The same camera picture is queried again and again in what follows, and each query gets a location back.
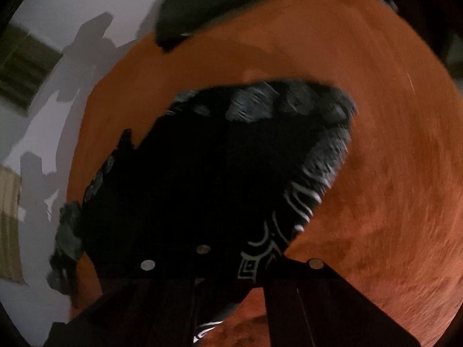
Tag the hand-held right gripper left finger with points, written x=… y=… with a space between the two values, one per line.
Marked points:
x=162 y=296

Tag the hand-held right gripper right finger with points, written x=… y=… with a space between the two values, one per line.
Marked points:
x=307 y=296

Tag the black patterned garment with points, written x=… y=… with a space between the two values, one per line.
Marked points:
x=217 y=170

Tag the orange fleece blanket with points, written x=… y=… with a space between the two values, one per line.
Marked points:
x=379 y=151

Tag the barred window vent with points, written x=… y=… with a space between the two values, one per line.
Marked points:
x=25 y=65

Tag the small white object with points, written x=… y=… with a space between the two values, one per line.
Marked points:
x=389 y=3

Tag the dark wooden door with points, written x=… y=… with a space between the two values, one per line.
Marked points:
x=427 y=7

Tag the wooden window frame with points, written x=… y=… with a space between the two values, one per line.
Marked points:
x=9 y=224

